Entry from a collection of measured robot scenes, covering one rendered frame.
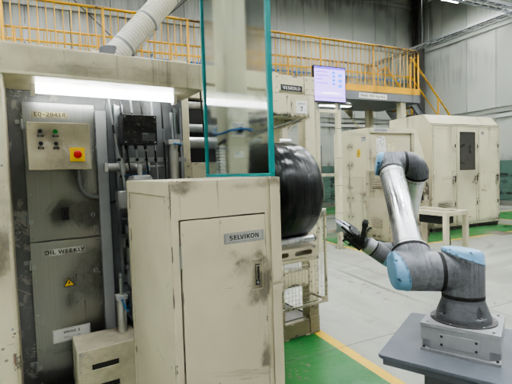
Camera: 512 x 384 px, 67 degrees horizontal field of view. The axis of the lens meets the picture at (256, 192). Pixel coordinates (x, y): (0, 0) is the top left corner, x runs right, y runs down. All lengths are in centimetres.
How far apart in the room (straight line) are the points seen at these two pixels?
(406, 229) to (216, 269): 82
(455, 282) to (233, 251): 83
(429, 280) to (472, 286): 15
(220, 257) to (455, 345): 91
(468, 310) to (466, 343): 11
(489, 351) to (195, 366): 100
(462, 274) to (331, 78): 504
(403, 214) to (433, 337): 48
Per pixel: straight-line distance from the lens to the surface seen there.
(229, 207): 125
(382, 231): 675
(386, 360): 161
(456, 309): 166
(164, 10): 236
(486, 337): 163
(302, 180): 202
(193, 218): 121
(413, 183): 208
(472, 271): 164
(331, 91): 632
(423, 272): 159
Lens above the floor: 129
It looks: 3 degrees down
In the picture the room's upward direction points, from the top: 2 degrees counter-clockwise
